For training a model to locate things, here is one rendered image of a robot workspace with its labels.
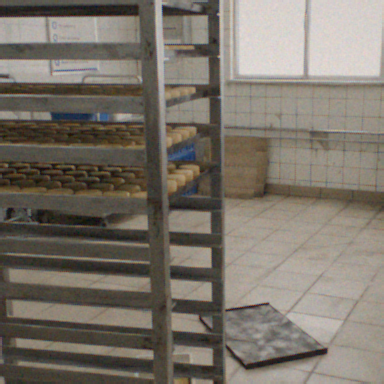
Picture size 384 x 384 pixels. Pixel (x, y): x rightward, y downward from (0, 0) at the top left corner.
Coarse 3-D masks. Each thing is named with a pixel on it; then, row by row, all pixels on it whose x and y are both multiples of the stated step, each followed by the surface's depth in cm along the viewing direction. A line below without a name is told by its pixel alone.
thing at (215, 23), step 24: (216, 0) 147; (216, 24) 148; (216, 72) 151; (216, 120) 154; (216, 144) 155; (216, 192) 159; (216, 216) 160; (216, 264) 164; (216, 288) 166; (216, 360) 171
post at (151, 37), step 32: (160, 0) 107; (160, 32) 108; (160, 64) 109; (160, 96) 110; (160, 128) 111; (160, 160) 112; (160, 192) 114; (160, 224) 115; (160, 256) 117; (160, 288) 119; (160, 320) 120; (160, 352) 122
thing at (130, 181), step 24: (0, 168) 150; (24, 168) 153; (48, 168) 152; (72, 168) 152; (96, 168) 151; (120, 168) 152; (144, 168) 153; (168, 168) 152; (192, 168) 151; (24, 192) 126; (48, 192) 126; (72, 192) 127; (96, 192) 125; (120, 192) 125; (144, 192) 125; (168, 192) 133
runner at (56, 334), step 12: (0, 324) 132; (12, 324) 131; (12, 336) 132; (24, 336) 131; (36, 336) 131; (48, 336) 130; (60, 336) 129; (72, 336) 129; (84, 336) 128; (96, 336) 128; (108, 336) 127; (120, 336) 127; (132, 336) 126; (144, 336) 125; (132, 348) 127; (144, 348) 126
